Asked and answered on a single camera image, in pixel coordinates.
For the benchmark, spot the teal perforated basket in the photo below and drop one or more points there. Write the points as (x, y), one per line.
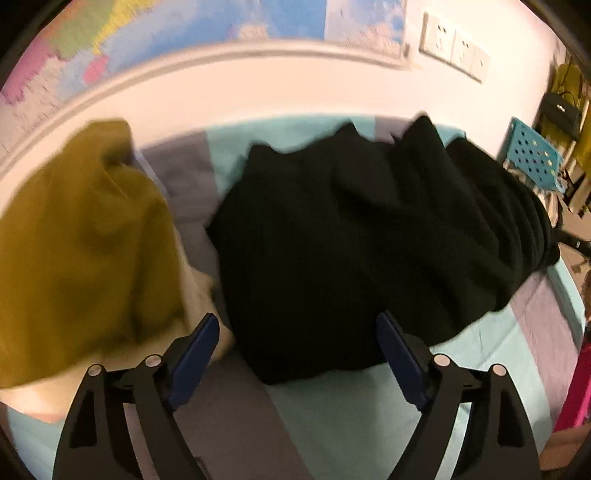
(531, 152)

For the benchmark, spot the teal and grey bed sheet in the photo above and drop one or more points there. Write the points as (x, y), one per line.
(323, 424)

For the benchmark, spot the cream garment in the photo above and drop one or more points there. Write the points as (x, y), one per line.
(203, 300)

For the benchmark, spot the black handbag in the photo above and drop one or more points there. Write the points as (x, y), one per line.
(559, 113)

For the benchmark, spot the mustard garment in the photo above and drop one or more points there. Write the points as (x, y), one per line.
(83, 254)

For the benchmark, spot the black garment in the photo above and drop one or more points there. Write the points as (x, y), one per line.
(346, 254)

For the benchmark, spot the colourful wall map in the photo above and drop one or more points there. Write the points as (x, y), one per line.
(184, 18)

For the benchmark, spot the white wall socket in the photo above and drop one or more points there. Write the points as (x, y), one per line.
(462, 50)
(436, 37)

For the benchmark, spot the yellow-green hanging sweater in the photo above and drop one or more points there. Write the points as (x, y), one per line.
(565, 76)

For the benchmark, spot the person's pink clothing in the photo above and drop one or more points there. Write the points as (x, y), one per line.
(577, 392)

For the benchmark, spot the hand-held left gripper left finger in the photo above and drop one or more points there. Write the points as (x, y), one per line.
(194, 364)

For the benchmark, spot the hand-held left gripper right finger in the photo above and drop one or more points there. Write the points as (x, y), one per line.
(399, 364)

